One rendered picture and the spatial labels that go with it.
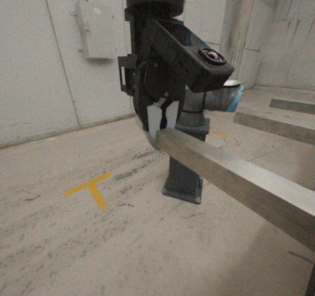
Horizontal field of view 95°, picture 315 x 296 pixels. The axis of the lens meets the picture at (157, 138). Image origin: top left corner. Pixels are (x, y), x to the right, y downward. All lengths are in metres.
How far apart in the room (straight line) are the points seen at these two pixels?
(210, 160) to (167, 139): 0.07
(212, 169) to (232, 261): 0.96
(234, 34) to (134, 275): 1.24
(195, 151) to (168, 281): 0.88
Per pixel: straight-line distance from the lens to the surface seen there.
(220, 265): 1.08
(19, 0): 2.61
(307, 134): 0.40
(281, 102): 0.65
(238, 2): 0.85
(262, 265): 1.17
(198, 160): 0.18
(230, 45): 0.85
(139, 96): 0.20
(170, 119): 0.24
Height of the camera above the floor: 0.95
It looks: 27 degrees down
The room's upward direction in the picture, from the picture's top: straight up
